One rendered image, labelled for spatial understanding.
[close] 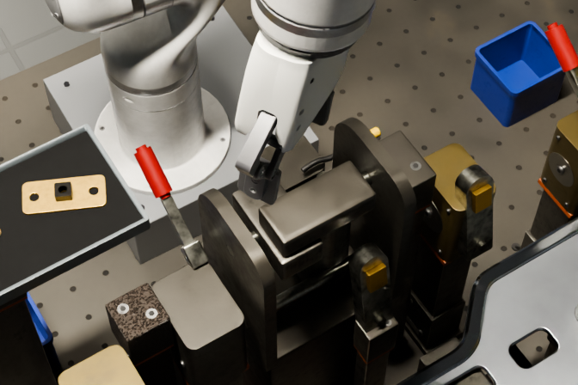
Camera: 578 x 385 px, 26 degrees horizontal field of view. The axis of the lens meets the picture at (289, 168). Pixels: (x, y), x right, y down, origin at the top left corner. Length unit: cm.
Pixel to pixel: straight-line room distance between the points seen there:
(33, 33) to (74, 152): 165
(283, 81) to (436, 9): 118
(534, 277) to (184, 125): 51
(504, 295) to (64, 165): 50
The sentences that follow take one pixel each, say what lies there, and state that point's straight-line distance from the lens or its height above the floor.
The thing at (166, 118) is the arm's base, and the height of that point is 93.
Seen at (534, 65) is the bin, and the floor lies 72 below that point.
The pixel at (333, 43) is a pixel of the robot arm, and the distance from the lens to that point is 84.
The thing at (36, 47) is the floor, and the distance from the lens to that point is 293.
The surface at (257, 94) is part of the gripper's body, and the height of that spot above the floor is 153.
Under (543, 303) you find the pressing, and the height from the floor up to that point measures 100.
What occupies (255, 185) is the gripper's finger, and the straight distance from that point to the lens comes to 95.
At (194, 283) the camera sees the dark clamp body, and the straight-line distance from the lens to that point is 131.
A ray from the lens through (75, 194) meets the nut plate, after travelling 129.
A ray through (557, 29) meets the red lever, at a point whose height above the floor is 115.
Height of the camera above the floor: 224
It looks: 57 degrees down
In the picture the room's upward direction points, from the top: straight up
